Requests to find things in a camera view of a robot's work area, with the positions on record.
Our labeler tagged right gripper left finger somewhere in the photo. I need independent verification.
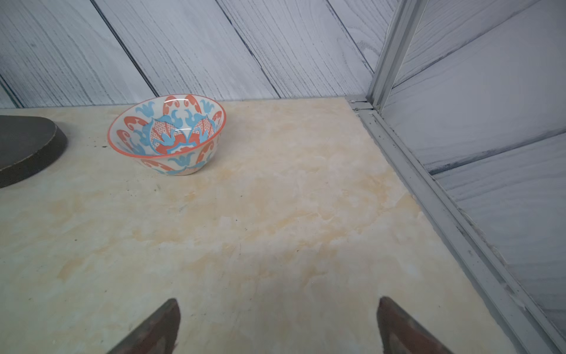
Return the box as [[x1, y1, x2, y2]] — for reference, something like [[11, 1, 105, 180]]
[[108, 298, 181, 354]]

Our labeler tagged aluminium right corner post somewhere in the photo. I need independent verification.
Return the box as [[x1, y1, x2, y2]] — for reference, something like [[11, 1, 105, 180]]
[[366, 0, 427, 112]]

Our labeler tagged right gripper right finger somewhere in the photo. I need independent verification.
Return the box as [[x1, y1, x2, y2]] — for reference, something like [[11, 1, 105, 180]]
[[377, 296, 453, 354]]

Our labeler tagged dark oval stand base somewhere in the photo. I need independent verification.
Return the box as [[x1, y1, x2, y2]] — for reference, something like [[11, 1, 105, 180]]
[[1, 115, 68, 187]]

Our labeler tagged red blue patterned bowl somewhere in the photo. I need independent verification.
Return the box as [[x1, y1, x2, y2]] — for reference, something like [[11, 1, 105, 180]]
[[107, 94, 227, 176]]

